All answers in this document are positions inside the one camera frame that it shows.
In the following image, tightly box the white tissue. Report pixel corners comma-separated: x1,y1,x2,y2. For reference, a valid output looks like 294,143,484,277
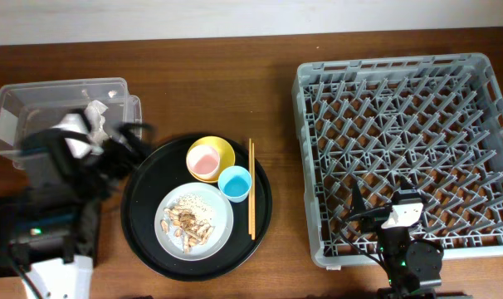
85,100,109,145

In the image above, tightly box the white rice pile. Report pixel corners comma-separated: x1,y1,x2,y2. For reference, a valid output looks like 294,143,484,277
174,193,215,222

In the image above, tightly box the peanut shells pile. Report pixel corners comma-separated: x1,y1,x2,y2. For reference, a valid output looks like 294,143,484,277
160,207,214,253

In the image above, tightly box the grey round plate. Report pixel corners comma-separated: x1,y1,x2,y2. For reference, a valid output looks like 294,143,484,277
154,183,233,262

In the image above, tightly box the light blue cup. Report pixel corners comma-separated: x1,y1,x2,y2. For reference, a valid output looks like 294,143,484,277
217,165,250,203

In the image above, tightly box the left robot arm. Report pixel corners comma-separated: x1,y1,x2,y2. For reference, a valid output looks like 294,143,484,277
6,110,154,298

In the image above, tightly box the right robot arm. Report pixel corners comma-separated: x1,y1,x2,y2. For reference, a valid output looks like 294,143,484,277
348,178,444,299

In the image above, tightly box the grey dishwasher rack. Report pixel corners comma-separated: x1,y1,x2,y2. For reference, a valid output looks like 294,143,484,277
292,53,503,270

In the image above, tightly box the pink cup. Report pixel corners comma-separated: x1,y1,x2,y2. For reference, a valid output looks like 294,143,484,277
186,145,220,180

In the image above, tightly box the round black serving tray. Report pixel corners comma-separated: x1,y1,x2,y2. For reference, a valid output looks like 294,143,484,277
120,133,273,282

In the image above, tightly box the yellow saucer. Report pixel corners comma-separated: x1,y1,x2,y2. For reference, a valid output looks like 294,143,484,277
187,136,236,184

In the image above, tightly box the clear plastic bin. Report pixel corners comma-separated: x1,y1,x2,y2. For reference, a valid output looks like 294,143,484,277
0,77,143,169

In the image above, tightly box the right wooden chopstick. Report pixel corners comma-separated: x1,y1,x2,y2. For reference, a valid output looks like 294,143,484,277
251,141,256,240

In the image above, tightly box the wooden chopstick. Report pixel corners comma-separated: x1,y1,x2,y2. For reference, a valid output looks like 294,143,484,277
248,138,252,235
251,141,256,240

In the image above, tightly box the left wooden chopstick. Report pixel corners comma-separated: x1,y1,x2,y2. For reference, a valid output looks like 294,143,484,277
248,138,252,235

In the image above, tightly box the black rectangular tray bin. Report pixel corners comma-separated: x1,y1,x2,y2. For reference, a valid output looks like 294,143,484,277
0,194,101,277

